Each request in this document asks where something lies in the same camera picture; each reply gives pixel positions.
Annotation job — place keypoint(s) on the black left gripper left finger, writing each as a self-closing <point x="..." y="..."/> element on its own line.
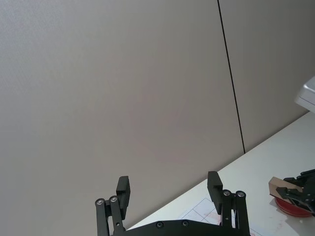
<point x="121" y="196"/>

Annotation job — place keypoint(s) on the white box-shaped appliance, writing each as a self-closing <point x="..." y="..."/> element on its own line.
<point x="307" y="94"/>

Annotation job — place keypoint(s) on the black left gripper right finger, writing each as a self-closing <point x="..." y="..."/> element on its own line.
<point x="214" y="191"/>

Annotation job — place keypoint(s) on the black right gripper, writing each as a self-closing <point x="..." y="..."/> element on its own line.
<point x="307" y="189"/>

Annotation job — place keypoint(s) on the red round plate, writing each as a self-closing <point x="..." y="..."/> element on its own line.
<point x="285" y="207"/>

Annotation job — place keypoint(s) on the white grid-lined paper sheet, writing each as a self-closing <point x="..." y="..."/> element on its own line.
<point x="209" y="209"/>

